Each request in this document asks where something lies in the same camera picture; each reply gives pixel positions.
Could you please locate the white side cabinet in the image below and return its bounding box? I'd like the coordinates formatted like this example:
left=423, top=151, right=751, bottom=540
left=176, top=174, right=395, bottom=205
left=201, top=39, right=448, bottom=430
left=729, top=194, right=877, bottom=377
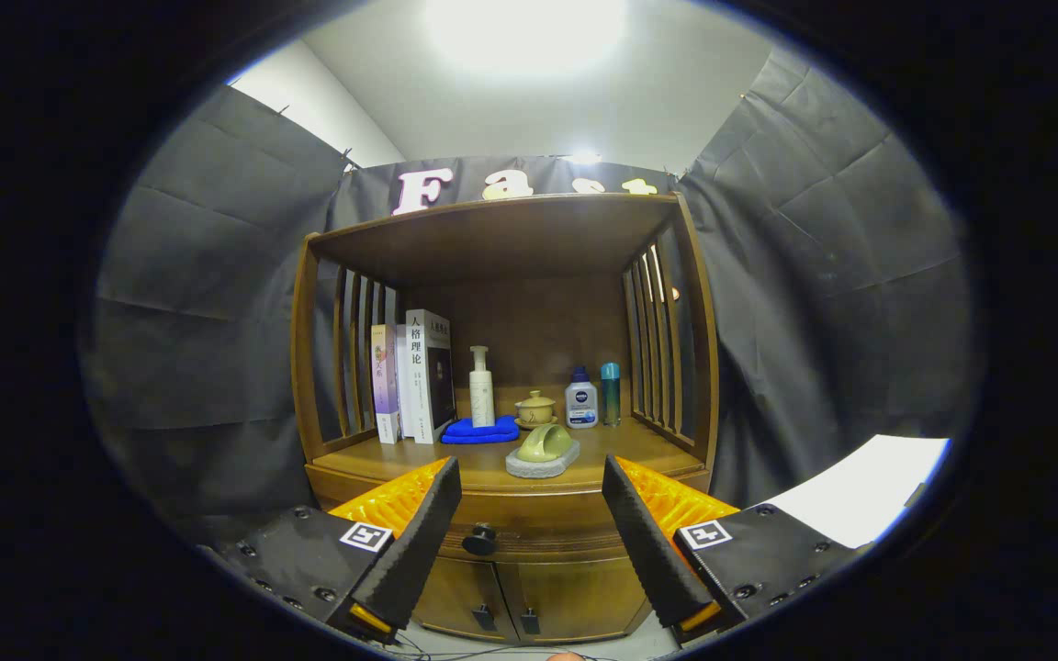
left=761, top=434, right=952, bottom=550

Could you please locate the purple book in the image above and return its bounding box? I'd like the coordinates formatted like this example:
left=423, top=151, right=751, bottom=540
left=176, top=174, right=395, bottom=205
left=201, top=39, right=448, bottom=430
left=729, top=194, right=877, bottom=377
left=370, top=323, right=401, bottom=445

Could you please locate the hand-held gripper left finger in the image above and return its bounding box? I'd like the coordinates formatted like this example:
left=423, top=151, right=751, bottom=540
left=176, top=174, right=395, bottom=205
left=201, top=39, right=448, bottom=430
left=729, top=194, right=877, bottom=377
left=219, top=456, right=464, bottom=644

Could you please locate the green handled scrubbing sponge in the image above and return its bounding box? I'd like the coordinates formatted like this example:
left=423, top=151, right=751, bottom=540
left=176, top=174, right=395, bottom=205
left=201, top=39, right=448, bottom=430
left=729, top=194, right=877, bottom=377
left=505, top=423, right=581, bottom=480

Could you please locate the wooden cabinet door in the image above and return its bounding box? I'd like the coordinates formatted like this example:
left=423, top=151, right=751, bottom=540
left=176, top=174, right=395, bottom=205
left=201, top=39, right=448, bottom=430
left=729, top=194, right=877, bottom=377
left=497, top=555, right=654, bottom=644
left=414, top=555, right=519, bottom=644

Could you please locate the thick white and black book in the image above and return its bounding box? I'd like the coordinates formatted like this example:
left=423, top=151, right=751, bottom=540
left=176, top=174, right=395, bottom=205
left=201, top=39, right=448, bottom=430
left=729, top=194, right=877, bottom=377
left=403, top=308, right=456, bottom=445

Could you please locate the beige lidded teacup with saucer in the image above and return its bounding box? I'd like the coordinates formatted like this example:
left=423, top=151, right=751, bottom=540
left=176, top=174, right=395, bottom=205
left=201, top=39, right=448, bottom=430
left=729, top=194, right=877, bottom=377
left=514, top=390, right=559, bottom=431

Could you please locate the white pump bottle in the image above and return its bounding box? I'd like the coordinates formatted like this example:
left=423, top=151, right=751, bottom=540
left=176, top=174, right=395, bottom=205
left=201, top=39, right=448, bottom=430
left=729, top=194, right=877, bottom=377
left=468, top=345, right=497, bottom=429

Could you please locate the brown wooden countertop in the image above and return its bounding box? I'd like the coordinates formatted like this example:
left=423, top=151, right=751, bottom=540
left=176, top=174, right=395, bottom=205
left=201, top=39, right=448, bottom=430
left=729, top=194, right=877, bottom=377
left=306, top=418, right=712, bottom=501

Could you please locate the brown wooden cabinet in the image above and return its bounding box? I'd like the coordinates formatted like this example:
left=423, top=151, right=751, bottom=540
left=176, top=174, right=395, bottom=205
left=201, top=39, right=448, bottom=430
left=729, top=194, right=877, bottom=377
left=290, top=191, right=721, bottom=645

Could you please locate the thin white book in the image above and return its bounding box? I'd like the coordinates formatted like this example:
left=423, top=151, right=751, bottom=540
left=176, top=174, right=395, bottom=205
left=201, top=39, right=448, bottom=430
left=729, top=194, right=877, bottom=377
left=395, top=323, right=415, bottom=440

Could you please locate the blue folded cloth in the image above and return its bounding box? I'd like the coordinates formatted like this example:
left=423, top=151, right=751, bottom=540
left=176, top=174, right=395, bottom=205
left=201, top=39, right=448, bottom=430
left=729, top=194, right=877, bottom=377
left=440, top=416, right=521, bottom=445

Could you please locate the teal bottle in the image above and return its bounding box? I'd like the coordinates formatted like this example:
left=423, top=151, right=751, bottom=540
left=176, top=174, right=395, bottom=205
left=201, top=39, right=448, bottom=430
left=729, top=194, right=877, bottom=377
left=600, top=362, right=623, bottom=427

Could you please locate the brown wooden drawer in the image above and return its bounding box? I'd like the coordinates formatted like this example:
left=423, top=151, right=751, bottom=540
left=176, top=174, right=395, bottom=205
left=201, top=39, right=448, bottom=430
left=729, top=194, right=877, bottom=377
left=437, top=500, right=640, bottom=563

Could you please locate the white bottle with blue cap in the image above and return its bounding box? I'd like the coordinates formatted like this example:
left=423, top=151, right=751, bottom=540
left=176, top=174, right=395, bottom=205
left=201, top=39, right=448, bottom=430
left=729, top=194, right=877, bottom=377
left=565, top=366, right=600, bottom=430

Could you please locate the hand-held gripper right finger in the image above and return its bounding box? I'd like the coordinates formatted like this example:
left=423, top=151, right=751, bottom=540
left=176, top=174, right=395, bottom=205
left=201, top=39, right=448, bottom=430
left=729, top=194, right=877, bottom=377
left=601, top=454, right=872, bottom=648

